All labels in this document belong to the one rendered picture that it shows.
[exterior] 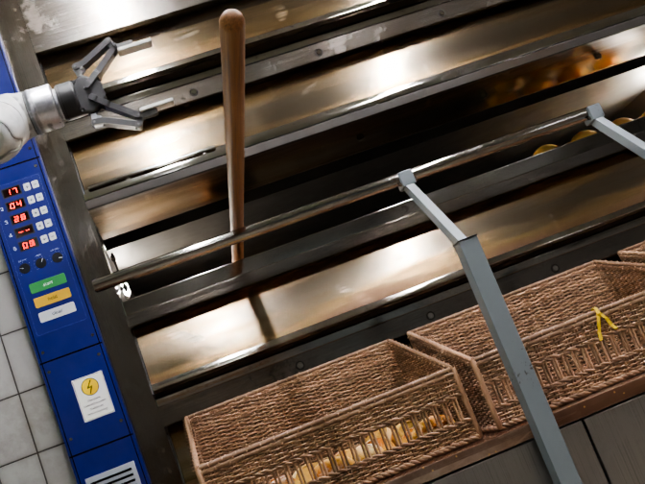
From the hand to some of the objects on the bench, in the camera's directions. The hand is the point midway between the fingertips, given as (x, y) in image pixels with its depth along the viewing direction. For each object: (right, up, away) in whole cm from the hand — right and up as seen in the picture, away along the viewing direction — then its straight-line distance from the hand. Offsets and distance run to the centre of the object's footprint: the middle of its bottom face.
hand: (156, 73), depth 181 cm
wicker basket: (+92, -68, +23) cm, 117 cm away
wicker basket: (+38, -87, +13) cm, 96 cm away
